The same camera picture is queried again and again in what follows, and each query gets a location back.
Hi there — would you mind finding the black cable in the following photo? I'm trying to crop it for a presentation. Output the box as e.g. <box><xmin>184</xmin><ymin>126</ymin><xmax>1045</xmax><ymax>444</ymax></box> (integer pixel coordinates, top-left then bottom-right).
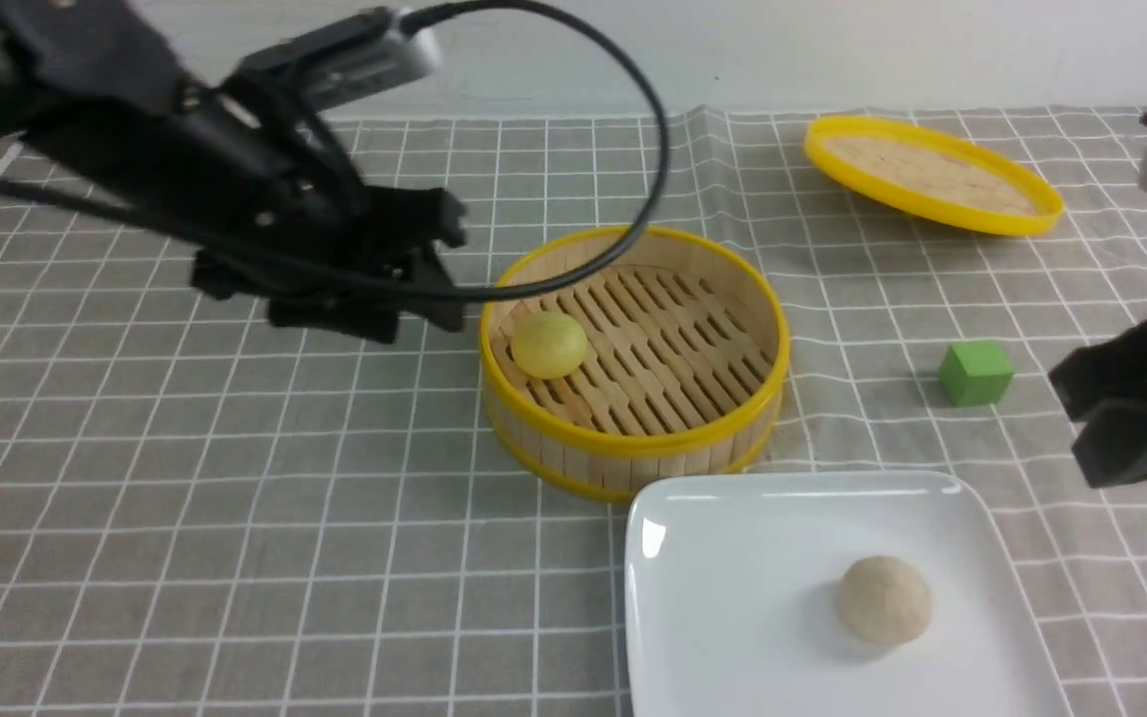
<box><xmin>0</xmin><ymin>0</ymin><xmax>672</xmax><ymax>304</ymax></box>

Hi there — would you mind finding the green wooden cube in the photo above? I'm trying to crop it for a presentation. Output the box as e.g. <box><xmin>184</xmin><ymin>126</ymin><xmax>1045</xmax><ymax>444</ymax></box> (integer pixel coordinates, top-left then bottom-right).
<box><xmin>938</xmin><ymin>340</ymin><xmax>1015</xmax><ymax>407</ymax></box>

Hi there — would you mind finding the yellow rimmed bamboo steamer basket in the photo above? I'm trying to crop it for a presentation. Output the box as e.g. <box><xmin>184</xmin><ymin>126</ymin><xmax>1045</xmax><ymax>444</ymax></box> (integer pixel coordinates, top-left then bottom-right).
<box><xmin>478</xmin><ymin>226</ymin><xmax>791</xmax><ymax>501</ymax></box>

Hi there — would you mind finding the yellow steamed bun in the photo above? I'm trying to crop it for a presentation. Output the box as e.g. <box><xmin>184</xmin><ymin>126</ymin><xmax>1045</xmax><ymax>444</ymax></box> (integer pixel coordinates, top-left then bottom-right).
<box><xmin>510</xmin><ymin>312</ymin><xmax>588</xmax><ymax>380</ymax></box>

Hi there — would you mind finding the white steamed bun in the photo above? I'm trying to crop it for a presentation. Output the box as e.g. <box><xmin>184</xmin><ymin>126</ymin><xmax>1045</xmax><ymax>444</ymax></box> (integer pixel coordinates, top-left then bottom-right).
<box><xmin>834</xmin><ymin>555</ymin><xmax>934</xmax><ymax>648</ymax></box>

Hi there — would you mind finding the white square plate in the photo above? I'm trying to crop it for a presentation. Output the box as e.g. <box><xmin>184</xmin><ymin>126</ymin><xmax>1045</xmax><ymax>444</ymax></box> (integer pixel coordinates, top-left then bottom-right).
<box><xmin>624</xmin><ymin>469</ymin><xmax>1070</xmax><ymax>716</ymax></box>

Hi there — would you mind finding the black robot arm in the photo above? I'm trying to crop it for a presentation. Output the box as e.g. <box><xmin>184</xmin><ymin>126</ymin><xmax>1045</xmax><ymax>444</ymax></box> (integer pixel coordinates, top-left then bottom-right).
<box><xmin>0</xmin><ymin>1</ymin><xmax>673</xmax><ymax>344</ymax></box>

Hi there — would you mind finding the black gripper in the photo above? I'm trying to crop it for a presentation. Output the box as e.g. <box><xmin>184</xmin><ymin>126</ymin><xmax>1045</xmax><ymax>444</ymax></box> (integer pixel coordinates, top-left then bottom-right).
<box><xmin>190</xmin><ymin>149</ymin><xmax>466</xmax><ymax>345</ymax></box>

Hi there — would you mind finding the yellow rimmed bamboo steamer lid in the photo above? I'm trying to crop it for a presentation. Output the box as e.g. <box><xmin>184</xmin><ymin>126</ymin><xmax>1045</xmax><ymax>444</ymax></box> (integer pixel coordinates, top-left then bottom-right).
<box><xmin>803</xmin><ymin>115</ymin><xmax>1066</xmax><ymax>236</ymax></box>

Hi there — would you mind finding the grey checked tablecloth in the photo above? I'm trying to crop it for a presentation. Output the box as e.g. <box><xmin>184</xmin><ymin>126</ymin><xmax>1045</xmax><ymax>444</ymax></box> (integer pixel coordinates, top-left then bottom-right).
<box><xmin>0</xmin><ymin>108</ymin><xmax>1147</xmax><ymax>716</ymax></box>

